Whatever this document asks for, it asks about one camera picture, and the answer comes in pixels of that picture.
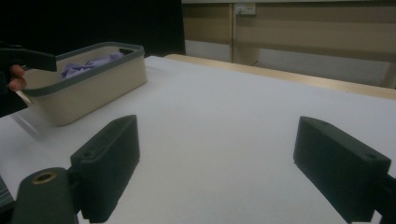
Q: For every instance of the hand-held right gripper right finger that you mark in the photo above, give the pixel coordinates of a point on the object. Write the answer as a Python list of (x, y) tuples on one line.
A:
[(339, 168)]

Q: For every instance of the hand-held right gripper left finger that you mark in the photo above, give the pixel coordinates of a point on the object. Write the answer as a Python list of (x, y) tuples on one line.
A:
[(106, 168)]

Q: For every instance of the purple cloth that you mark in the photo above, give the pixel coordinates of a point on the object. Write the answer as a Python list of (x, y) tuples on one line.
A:
[(84, 67)]

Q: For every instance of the beige basket with grey rim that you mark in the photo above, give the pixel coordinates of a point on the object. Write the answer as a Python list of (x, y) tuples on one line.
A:
[(93, 90)]

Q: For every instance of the black curtain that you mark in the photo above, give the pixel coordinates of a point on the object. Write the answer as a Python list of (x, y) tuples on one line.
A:
[(93, 21)]

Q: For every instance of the wooden table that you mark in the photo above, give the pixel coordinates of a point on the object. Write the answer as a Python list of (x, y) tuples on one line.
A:
[(280, 74)]

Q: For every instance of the white wall socket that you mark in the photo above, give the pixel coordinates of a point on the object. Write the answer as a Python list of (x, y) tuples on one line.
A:
[(245, 9)]

